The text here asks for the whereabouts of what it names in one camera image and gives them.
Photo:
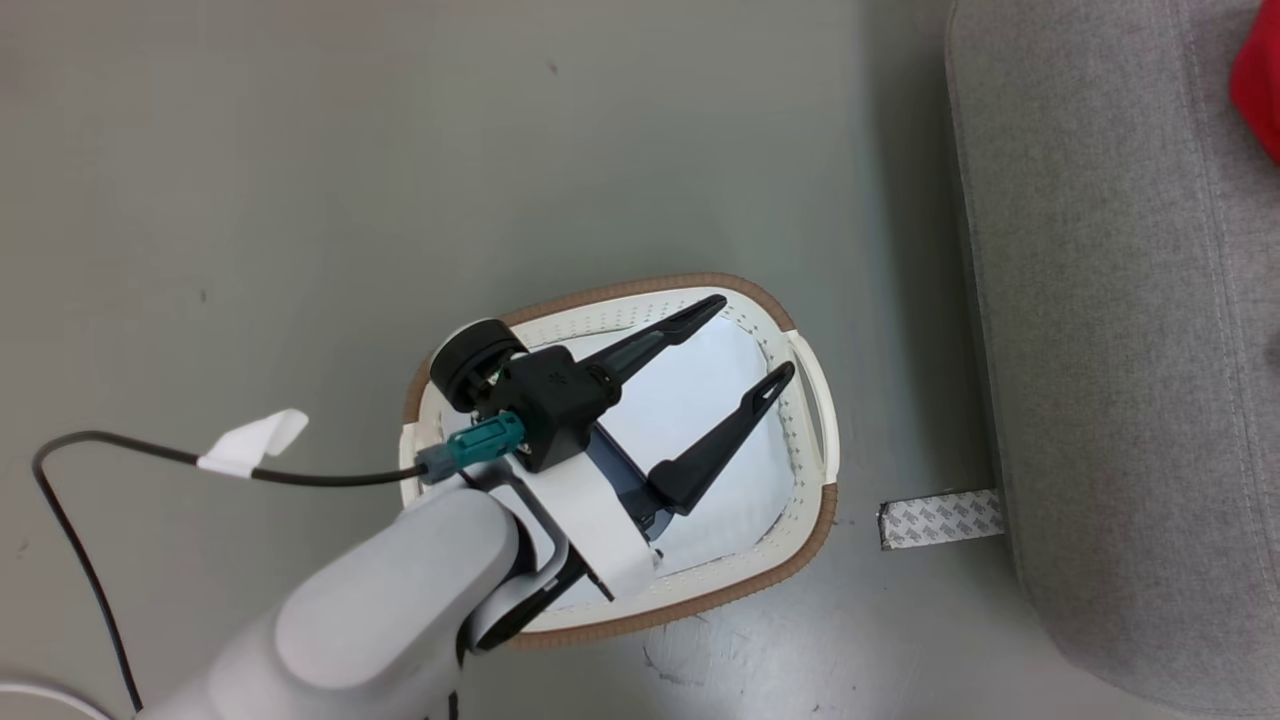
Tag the red clothing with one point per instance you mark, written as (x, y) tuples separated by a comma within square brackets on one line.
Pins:
[(1262, 85)]

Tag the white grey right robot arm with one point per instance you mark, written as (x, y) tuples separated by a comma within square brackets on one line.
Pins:
[(400, 590)]

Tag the white clothing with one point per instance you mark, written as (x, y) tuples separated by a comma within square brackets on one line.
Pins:
[(690, 400)]

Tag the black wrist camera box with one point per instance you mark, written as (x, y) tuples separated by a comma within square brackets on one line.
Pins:
[(550, 400)]

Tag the grey fabric sofa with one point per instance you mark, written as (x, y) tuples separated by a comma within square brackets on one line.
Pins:
[(1110, 350)]

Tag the grey patterned tape strip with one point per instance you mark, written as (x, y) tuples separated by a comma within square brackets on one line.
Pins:
[(940, 518)]

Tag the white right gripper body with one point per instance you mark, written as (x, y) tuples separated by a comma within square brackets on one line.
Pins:
[(595, 515)]

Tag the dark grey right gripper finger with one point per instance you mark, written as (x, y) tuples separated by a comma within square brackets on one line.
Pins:
[(655, 340), (715, 450)]

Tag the white perforated laundry basket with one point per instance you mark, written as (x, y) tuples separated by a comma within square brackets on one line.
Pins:
[(800, 540)]

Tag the white curved object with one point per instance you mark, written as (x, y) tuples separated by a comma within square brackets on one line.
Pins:
[(40, 696)]

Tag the white tape tag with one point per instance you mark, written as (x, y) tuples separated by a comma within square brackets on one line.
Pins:
[(250, 445)]

